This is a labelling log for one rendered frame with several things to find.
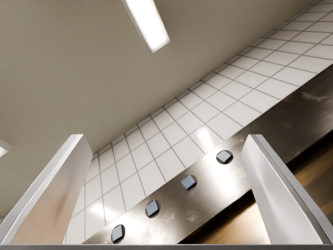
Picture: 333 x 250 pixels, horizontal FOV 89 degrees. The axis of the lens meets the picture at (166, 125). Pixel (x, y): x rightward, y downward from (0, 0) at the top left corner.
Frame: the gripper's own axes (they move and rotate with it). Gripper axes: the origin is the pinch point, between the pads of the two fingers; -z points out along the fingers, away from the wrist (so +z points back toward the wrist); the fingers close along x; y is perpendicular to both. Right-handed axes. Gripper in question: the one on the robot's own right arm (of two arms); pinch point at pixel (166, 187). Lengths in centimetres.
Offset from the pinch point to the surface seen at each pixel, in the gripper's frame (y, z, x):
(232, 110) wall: 39, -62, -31
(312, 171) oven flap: 36, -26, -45
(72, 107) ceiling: 42, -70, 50
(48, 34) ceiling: 9, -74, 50
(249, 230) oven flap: 46, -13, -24
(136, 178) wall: 62, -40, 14
